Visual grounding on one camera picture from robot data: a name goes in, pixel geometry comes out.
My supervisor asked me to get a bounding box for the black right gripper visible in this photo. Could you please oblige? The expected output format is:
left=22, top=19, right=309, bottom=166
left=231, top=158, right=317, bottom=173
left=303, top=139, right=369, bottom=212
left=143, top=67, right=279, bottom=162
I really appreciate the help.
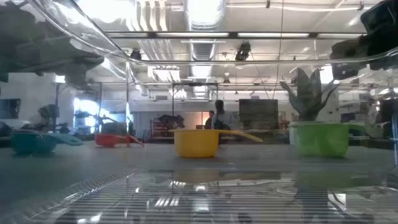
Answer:
left=331, top=0, right=398, bottom=80

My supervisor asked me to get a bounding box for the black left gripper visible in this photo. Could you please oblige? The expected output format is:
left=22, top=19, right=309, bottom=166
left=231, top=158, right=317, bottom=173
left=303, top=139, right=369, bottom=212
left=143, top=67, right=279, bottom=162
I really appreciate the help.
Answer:
left=0, top=0, right=105, bottom=90

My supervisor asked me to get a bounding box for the red measuring cup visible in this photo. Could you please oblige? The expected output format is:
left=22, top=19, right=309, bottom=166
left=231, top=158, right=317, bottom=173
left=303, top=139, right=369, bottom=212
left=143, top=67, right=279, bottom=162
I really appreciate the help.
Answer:
left=95, top=133, right=146, bottom=149

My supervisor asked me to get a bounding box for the green measuring cup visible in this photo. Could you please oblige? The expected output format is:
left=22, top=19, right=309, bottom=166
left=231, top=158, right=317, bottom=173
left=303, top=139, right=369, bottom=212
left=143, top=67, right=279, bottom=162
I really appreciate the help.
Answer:
left=289, top=121, right=366, bottom=158

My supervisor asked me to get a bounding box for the teal measuring cup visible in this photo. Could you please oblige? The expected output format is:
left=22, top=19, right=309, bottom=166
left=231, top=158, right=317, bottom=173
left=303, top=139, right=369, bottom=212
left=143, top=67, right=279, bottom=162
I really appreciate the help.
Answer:
left=11, top=132, right=84, bottom=155

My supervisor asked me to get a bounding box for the yellow measuring cup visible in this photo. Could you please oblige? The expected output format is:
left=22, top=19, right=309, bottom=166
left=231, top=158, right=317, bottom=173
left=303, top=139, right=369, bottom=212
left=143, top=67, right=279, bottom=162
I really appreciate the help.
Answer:
left=169, top=128, right=264, bottom=159

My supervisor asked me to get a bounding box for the clear plastic basket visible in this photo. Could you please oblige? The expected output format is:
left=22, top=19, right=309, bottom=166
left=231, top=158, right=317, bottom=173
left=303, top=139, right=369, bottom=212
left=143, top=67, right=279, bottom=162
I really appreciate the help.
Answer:
left=0, top=0, right=398, bottom=224

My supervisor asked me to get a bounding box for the potted succulent white pot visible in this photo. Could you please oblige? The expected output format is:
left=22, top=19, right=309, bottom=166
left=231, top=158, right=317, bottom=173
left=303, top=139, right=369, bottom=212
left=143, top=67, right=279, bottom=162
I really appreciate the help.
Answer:
left=279, top=67, right=340, bottom=123

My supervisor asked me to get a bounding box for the black monitor screen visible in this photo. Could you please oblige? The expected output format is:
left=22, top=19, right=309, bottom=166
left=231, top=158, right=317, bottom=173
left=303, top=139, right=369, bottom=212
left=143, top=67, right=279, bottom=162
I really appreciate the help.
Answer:
left=238, top=98, right=280, bottom=130

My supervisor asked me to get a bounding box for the person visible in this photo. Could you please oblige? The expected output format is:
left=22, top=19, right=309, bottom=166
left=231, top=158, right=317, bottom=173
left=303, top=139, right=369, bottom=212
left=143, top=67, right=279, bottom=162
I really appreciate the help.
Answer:
left=211, top=99, right=234, bottom=130
left=204, top=110, right=215, bottom=130

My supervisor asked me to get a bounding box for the dark wall screen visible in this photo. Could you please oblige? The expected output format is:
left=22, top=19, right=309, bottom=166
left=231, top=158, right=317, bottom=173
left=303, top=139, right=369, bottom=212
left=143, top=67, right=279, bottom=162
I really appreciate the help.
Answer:
left=0, top=98, right=21, bottom=119

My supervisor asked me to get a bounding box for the black hanging camera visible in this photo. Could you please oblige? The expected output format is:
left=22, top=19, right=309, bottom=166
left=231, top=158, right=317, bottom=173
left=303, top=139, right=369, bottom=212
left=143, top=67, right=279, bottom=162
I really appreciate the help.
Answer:
left=234, top=40, right=251, bottom=62

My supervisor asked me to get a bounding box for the silver ventilation duct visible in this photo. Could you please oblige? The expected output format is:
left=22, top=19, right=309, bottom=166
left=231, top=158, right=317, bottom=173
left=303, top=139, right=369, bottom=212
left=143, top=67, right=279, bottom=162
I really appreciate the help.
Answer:
left=185, top=0, right=228, bottom=63

